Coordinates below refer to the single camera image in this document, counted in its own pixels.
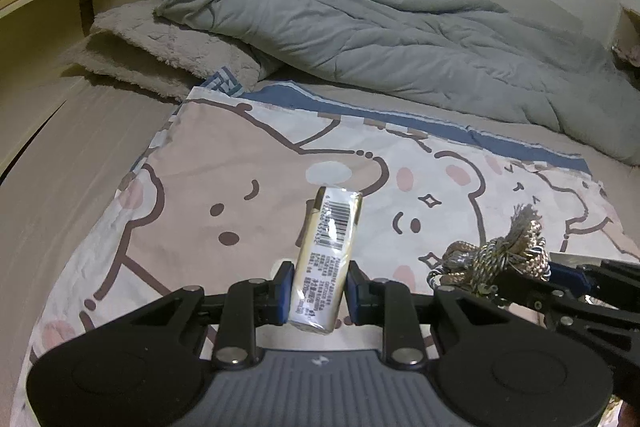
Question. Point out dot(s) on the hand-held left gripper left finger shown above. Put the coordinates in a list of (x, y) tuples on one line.
[(284, 289)]

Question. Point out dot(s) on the curved wooden bedside shelf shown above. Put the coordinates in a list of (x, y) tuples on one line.
[(45, 17)]

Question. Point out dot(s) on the fluffy beige blanket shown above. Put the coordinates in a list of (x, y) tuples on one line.
[(160, 52)]

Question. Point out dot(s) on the grey duvet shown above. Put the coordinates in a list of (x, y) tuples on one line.
[(375, 32)]

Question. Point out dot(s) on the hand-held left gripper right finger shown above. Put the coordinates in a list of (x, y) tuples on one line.
[(356, 292)]

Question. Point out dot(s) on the white packet with barcode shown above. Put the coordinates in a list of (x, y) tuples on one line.
[(327, 252)]

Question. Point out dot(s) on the beige bed sheet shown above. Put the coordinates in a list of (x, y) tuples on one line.
[(75, 147)]

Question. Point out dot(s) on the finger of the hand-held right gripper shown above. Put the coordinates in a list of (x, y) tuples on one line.
[(570, 275), (530, 299)]

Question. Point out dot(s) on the bear printed blanket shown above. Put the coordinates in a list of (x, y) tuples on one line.
[(225, 167)]

